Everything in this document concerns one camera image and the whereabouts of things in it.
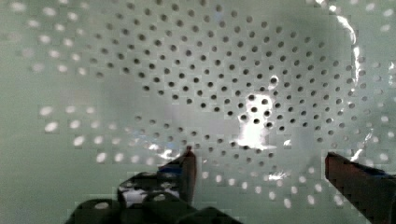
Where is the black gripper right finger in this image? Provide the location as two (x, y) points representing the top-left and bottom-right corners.
(325, 152), (396, 224)

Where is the green plastic strainer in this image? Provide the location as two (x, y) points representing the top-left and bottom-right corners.
(1, 0), (395, 224)

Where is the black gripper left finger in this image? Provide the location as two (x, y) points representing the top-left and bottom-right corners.
(159, 146), (197, 204)

